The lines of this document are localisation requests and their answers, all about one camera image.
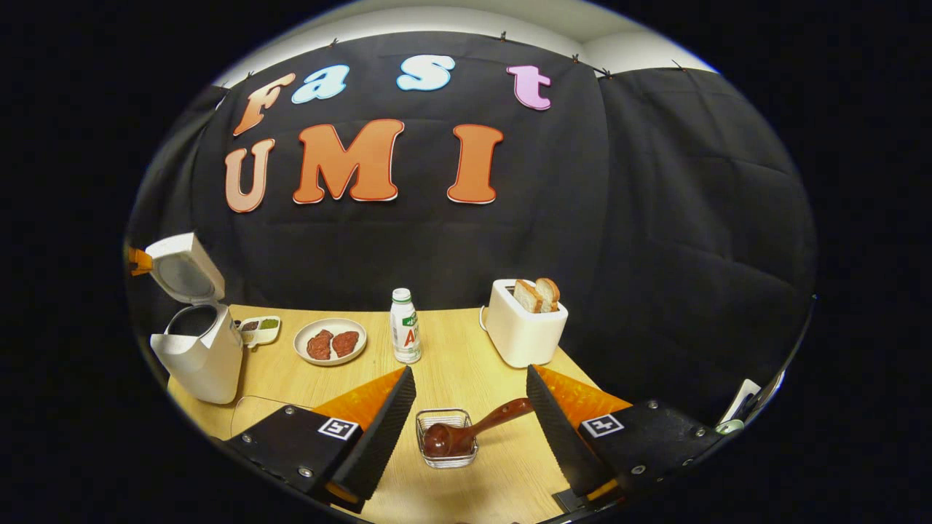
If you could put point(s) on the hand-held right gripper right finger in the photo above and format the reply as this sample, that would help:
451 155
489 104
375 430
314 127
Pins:
561 437

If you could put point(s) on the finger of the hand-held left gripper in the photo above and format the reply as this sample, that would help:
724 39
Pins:
140 262

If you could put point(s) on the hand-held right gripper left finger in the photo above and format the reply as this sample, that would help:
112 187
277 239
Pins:
382 437

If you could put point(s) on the brown wooden spoon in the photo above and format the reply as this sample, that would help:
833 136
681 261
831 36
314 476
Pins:
451 439

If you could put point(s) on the white rice cooker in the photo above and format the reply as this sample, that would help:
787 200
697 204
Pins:
211 364

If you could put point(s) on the clear rice container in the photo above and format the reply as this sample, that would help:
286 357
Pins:
251 407

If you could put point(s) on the brown steak piece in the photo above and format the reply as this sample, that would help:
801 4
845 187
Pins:
346 343
319 346

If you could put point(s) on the white drink bottle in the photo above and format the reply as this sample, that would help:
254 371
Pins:
405 335

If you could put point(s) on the white toaster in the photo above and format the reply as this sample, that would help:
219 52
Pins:
520 335

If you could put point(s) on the white round plate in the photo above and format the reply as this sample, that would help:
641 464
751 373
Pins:
328 324

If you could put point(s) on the white divided condiment dish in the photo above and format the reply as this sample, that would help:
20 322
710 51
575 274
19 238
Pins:
262 331

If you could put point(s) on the toast bread slice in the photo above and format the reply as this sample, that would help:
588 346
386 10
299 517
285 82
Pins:
550 291
527 297

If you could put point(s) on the black backdrop cloth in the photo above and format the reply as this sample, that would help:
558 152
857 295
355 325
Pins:
655 218

